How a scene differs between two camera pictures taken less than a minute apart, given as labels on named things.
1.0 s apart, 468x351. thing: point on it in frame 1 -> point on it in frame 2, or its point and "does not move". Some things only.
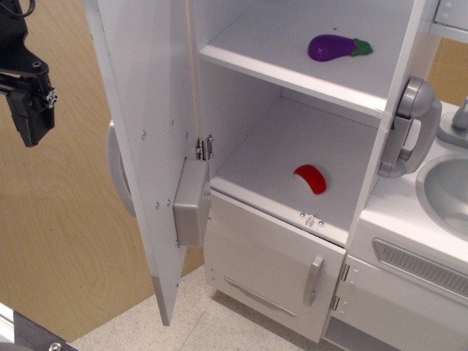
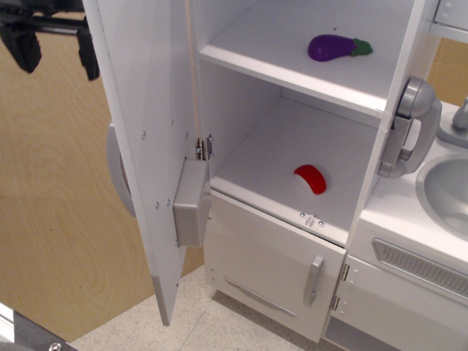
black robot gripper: [23, 77] -> [19, 27]
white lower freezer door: [273, 268] does not move
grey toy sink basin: [442, 188] does not move
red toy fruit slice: [315, 178] does not move
